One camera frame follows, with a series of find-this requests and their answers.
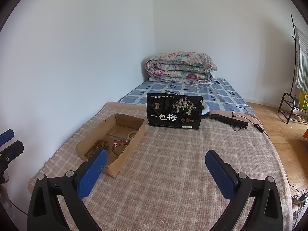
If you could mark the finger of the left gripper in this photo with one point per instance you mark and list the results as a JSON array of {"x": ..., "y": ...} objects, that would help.
[
  {"x": 12, "y": 151},
  {"x": 6, "y": 136}
]

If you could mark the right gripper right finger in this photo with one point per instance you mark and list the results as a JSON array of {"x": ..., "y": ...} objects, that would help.
[{"x": 265, "y": 212}]

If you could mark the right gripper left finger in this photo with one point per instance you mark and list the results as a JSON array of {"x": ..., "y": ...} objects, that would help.
[{"x": 45, "y": 212}]

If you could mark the left hand white glove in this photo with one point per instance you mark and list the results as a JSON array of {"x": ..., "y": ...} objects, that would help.
[{"x": 5, "y": 201}]

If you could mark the black folded tripod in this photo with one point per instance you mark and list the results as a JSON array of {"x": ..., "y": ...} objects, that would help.
[{"x": 236, "y": 125}]

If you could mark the cardboard box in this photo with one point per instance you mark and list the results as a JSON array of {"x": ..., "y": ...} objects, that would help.
[{"x": 115, "y": 127}]

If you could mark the black clothes rack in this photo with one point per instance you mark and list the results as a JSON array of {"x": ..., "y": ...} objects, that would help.
[{"x": 289, "y": 104}]

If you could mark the yellow green box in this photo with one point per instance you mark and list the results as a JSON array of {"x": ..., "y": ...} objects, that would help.
[{"x": 303, "y": 98}]

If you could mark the blue plaid bed sheet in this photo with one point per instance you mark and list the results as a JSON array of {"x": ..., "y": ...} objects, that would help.
[{"x": 218, "y": 94}]

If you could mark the black plum snack bag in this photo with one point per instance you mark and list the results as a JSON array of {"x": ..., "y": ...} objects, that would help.
[{"x": 174, "y": 111}]

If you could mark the striped hanging garment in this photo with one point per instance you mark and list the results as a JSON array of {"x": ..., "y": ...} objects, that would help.
[{"x": 301, "y": 60}]

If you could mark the folded floral quilt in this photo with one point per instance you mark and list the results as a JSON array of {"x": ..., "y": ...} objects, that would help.
[{"x": 181, "y": 66}]

